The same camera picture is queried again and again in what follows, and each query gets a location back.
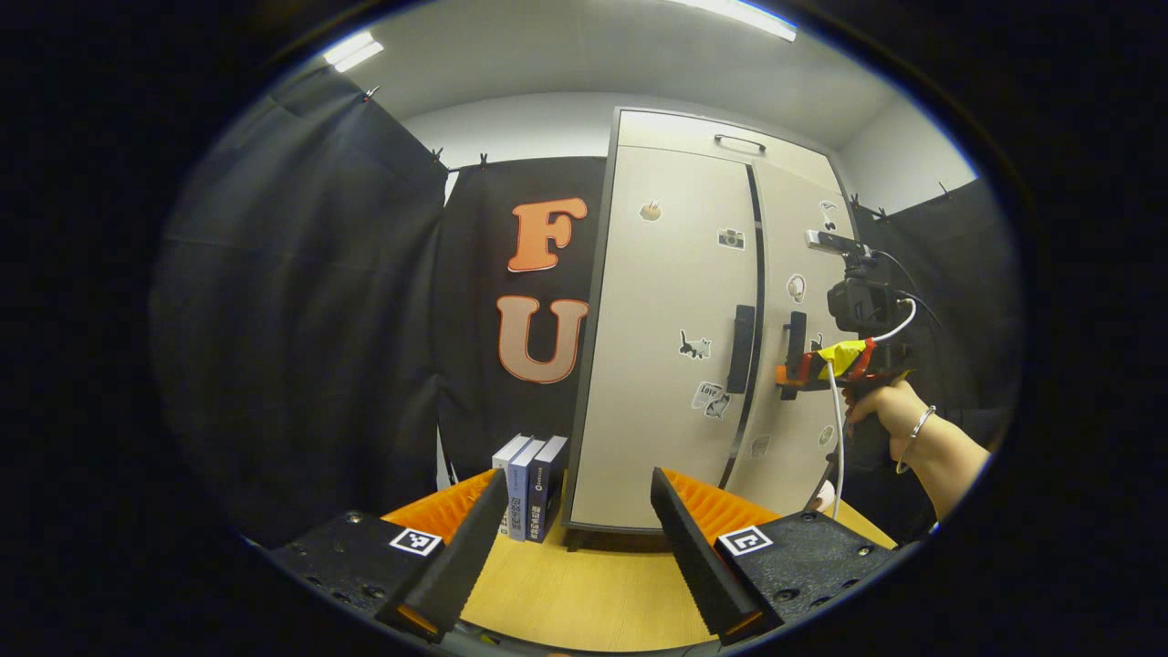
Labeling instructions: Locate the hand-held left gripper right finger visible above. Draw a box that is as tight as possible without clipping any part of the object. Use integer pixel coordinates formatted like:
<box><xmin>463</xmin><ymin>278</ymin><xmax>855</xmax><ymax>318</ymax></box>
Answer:
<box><xmin>650</xmin><ymin>467</ymin><xmax>900</xmax><ymax>646</ymax></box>

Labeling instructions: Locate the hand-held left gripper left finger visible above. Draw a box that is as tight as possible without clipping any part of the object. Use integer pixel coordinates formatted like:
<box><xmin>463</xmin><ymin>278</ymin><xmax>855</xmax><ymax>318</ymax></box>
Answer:
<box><xmin>269</xmin><ymin>468</ymin><xmax>510</xmax><ymax>642</ymax></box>

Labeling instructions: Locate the black bar door handle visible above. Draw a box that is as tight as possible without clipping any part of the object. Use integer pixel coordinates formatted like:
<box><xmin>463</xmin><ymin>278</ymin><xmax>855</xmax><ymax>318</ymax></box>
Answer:
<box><xmin>727</xmin><ymin>305</ymin><xmax>756</xmax><ymax>394</ymax></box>
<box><xmin>785</xmin><ymin>311</ymin><xmax>808</xmax><ymax>384</ymax></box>

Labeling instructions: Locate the black-cat-sticker shoe cabinet door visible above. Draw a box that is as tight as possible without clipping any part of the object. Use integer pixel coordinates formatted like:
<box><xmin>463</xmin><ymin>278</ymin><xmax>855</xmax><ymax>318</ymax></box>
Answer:
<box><xmin>721</xmin><ymin>160</ymin><xmax>863</xmax><ymax>516</ymax></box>

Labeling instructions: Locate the camera-sticker shoe cabinet door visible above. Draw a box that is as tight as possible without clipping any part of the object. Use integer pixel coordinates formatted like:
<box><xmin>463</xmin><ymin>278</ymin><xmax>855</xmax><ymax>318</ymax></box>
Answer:
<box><xmin>568</xmin><ymin>146</ymin><xmax>760</xmax><ymax>530</ymax></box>

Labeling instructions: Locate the white double-door shoe cabinet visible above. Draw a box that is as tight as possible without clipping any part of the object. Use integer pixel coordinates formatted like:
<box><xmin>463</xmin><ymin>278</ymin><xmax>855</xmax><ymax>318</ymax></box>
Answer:
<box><xmin>561</xmin><ymin>108</ymin><xmax>863</xmax><ymax>553</ymax></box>

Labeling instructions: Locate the light blue book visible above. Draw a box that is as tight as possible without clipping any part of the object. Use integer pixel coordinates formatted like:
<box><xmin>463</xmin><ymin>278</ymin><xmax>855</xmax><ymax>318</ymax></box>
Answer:
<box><xmin>507</xmin><ymin>438</ymin><xmax>547</xmax><ymax>541</ymax></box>

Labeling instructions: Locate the navy book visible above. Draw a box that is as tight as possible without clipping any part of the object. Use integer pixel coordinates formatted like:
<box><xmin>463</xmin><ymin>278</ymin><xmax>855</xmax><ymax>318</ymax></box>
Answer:
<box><xmin>527</xmin><ymin>436</ymin><xmax>569</xmax><ymax>544</ymax></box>

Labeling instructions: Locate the white book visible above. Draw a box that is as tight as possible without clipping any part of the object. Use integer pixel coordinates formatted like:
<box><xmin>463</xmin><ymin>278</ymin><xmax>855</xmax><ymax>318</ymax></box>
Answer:
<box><xmin>493</xmin><ymin>434</ymin><xmax>533</xmax><ymax>535</ymax></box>

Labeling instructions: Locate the black backdrop cloth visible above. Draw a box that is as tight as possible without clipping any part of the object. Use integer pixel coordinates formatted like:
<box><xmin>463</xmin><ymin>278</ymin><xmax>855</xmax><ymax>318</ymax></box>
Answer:
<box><xmin>151</xmin><ymin>68</ymin><xmax>1027</xmax><ymax>548</ymax></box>

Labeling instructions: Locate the ceiling light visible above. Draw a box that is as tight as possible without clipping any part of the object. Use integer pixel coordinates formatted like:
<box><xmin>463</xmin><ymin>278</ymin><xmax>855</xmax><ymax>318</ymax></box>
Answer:
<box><xmin>671</xmin><ymin>0</ymin><xmax>798</xmax><ymax>43</ymax></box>
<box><xmin>322</xmin><ymin>30</ymin><xmax>386</xmax><ymax>74</ymax></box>

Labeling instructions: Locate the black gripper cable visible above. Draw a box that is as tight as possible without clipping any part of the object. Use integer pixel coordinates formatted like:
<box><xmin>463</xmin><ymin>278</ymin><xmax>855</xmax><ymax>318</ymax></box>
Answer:
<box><xmin>874</xmin><ymin>248</ymin><xmax>945</xmax><ymax>329</ymax></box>

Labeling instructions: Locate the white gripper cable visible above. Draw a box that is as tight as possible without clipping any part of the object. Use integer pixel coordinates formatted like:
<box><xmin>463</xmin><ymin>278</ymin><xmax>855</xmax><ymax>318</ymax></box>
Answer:
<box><xmin>826</xmin><ymin>297</ymin><xmax>918</xmax><ymax>521</ymax></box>

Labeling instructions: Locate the silver bracelet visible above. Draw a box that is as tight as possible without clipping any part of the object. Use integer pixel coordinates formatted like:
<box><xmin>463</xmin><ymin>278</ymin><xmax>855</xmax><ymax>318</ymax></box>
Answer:
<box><xmin>894</xmin><ymin>405</ymin><xmax>938</xmax><ymax>475</ymax></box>

